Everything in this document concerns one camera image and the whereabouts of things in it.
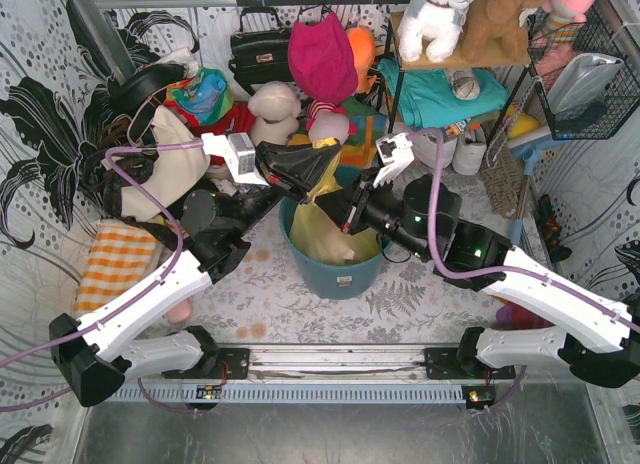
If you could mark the colorful printed cloth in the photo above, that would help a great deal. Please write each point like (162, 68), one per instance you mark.
(202, 100)

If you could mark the black round hat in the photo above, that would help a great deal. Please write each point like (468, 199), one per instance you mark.
(126, 98)

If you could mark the teal folded cloth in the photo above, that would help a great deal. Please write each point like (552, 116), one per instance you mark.
(427, 100)

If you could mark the yellow trash bag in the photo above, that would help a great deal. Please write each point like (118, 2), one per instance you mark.
(316, 236)

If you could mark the white sneaker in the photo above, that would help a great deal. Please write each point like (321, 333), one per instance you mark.
(425, 149)
(470, 149)

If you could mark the orange plush toy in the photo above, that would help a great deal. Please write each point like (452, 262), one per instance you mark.
(363, 47)

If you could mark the pink doll striped hat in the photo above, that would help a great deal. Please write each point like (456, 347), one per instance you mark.
(326, 120)

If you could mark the pink plush toy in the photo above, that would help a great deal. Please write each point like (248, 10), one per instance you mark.
(564, 19)

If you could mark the white plush dog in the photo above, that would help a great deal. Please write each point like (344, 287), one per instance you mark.
(431, 28)

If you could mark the black handbag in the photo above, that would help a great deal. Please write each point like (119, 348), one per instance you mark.
(260, 57)

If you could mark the beige chenille mop head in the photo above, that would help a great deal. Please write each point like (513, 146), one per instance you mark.
(502, 174)

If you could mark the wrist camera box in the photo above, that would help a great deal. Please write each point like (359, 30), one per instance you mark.
(395, 154)
(239, 154)

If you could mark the pink cylinder case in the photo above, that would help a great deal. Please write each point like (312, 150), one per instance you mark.
(180, 313)

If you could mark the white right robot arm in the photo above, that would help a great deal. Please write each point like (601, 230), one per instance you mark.
(595, 338)

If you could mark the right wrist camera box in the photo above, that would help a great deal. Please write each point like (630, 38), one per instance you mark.
(395, 154)

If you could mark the magenta cloth bag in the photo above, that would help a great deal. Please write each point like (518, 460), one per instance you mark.
(321, 60)

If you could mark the teal trash bin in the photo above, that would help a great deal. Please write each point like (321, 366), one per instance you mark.
(330, 281)

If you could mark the white sneaker right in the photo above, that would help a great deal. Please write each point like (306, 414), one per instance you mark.
(470, 149)

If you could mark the brown teddy bear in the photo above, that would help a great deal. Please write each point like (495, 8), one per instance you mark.
(500, 20)

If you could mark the white sneaker left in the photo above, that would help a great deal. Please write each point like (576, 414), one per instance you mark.
(425, 149)

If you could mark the white fluffy plush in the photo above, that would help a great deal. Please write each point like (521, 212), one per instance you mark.
(276, 108)

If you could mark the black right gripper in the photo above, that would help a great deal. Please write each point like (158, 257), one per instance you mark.
(355, 210)

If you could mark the wooden shelf rack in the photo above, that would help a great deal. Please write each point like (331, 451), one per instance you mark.
(493, 57)

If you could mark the rainbow striped bag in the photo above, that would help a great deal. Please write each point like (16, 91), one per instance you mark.
(359, 149)

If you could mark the striped colourful sock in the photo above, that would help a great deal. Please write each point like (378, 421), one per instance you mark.
(514, 317)

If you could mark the silver pouch in basket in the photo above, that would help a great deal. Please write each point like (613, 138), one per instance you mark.
(582, 80)

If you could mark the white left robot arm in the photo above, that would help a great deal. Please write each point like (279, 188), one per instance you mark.
(100, 351)

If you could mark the cream canvas tote bag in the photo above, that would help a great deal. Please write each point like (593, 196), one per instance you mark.
(166, 175)

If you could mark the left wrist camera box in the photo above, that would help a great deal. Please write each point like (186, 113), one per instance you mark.
(239, 154)

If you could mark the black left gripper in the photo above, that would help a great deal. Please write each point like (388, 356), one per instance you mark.
(267, 164)

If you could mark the black wire basket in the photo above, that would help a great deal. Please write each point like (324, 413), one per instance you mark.
(603, 117)

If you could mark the orange checkered towel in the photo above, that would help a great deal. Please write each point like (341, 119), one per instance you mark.
(120, 257)

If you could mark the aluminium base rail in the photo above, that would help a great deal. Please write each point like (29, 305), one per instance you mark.
(345, 364)

